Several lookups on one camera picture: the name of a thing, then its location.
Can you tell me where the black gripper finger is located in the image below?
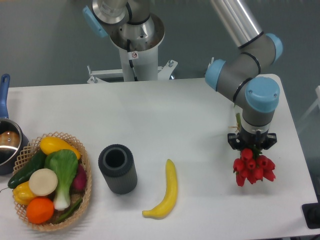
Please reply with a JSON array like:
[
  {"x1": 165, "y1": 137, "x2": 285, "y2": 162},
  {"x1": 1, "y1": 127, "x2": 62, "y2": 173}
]
[
  {"x1": 259, "y1": 133, "x2": 277, "y2": 150},
  {"x1": 227, "y1": 133, "x2": 244, "y2": 151}
]

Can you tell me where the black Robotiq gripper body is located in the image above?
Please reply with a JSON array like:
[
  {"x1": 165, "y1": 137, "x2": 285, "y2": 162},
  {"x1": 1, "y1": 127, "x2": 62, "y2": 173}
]
[{"x1": 237, "y1": 128, "x2": 270, "y2": 150}]

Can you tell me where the red tulip bouquet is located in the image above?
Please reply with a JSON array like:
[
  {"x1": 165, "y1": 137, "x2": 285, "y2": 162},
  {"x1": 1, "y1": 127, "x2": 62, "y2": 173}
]
[{"x1": 229, "y1": 112, "x2": 277, "y2": 187}]

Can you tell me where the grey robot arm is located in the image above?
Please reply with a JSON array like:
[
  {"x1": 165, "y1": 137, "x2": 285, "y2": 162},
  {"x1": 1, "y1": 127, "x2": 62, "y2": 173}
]
[{"x1": 82, "y1": 0, "x2": 283, "y2": 150}]

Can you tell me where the black device at edge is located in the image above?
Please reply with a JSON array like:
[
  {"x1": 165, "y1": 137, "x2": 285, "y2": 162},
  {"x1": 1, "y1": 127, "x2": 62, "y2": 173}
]
[{"x1": 301, "y1": 202, "x2": 320, "y2": 229}]

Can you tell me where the yellow banana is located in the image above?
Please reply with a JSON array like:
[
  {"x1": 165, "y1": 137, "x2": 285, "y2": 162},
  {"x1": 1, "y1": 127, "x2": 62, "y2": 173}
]
[{"x1": 141, "y1": 159, "x2": 179, "y2": 220}]

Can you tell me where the dark grey ribbed vase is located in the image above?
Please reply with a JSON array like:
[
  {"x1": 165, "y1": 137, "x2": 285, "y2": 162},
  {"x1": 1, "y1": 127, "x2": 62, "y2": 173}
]
[{"x1": 98, "y1": 144, "x2": 138, "y2": 195}]

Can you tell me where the purple sweet potato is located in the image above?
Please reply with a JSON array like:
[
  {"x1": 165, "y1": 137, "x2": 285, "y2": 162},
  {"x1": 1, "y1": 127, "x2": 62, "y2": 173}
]
[{"x1": 72, "y1": 164, "x2": 87, "y2": 191}]

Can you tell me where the green bok choy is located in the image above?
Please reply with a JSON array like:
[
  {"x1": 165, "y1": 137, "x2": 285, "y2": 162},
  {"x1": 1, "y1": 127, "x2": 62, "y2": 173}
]
[{"x1": 44, "y1": 149, "x2": 78, "y2": 211}]

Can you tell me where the green bean pod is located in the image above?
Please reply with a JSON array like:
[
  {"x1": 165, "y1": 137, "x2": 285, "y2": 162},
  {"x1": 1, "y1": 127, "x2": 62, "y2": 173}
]
[{"x1": 53, "y1": 198, "x2": 83, "y2": 224}]

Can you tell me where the yellow squash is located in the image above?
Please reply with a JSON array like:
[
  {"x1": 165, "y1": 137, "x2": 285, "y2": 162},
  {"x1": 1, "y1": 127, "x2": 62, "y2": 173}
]
[{"x1": 39, "y1": 136, "x2": 81, "y2": 160}]

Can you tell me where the green cucumber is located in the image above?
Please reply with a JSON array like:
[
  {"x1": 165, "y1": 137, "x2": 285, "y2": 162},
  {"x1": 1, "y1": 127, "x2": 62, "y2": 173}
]
[{"x1": 7, "y1": 150, "x2": 47, "y2": 189}]

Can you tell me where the woven wicker basket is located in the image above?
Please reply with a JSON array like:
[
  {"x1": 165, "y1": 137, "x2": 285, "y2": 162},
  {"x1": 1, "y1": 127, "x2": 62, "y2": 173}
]
[{"x1": 13, "y1": 132, "x2": 92, "y2": 232}]

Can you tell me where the orange fruit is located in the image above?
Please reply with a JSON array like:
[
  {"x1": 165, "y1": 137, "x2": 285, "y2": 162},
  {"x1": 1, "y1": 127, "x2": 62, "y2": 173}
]
[{"x1": 26, "y1": 197, "x2": 55, "y2": 224}]

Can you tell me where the yellow bell pepper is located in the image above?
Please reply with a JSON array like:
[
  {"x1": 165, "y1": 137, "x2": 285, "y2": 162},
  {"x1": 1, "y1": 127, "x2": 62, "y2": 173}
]
[{"x1": 12, "y1": 181, "x2": 37, "y2": 206}]

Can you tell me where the white metal base bracket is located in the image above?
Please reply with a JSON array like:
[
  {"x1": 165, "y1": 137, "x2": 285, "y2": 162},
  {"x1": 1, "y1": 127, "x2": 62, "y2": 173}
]
[{"x1": 86, "y1": 59, "x2": 178, "y2": 84}]

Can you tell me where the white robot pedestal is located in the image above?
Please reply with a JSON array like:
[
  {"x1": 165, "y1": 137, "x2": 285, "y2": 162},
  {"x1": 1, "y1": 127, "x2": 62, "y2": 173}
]
[{"x1": 110, "y1": 13, "x2": 165, "y2": 82}]

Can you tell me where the blue handled saucepan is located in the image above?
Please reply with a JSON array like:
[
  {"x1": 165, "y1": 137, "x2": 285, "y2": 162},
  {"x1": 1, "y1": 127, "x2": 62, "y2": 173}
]
[{"x1": 0, "y1": 73, "x2": 29, "y2": 175}]

